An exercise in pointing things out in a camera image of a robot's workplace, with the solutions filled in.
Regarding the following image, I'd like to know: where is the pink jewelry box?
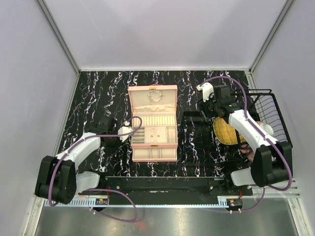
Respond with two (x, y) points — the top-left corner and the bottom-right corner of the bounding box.
(128, 85), (178, 162)

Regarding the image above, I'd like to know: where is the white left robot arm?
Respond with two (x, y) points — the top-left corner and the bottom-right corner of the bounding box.
(34, 117), (121, 205)

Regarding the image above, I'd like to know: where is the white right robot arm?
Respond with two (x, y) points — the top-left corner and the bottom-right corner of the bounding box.
(197, 83), (292, 195)

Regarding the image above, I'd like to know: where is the yellow bamboo woven tray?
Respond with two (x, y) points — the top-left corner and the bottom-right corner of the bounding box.
(213, 117), (246, 146)

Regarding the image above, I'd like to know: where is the pink floral patterned plate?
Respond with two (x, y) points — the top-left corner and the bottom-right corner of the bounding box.
(240, 143), (255, 163)

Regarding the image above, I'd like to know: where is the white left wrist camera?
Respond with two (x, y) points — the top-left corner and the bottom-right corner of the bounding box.
(118, 126), (133, 143)

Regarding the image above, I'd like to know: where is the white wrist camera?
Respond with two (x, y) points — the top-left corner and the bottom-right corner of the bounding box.
(196, 82), (214, 102)
(118, 126), (133, 143)

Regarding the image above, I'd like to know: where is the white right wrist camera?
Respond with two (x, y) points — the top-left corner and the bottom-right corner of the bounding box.
(196, 82), (214, 102)

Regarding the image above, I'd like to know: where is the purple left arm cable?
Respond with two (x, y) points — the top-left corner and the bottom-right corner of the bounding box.
(48, 116), (143, 223)

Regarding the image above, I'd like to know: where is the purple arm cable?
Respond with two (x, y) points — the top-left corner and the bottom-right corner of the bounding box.
(48, 116), (143, 223)
(199, 75), (294, 213)

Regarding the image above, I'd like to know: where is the black wire dish rack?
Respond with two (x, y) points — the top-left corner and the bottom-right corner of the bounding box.
(181, 89), (293, 166)

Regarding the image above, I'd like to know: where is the silver rhinestone necklace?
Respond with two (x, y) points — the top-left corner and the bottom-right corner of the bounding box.
(147, 90), (165, 104)

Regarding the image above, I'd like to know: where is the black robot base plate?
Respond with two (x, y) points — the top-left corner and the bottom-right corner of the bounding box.
(94, 177), (253, 197)

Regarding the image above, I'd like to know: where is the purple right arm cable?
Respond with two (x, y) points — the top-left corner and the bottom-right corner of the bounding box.
(199, 75), (294, 213)

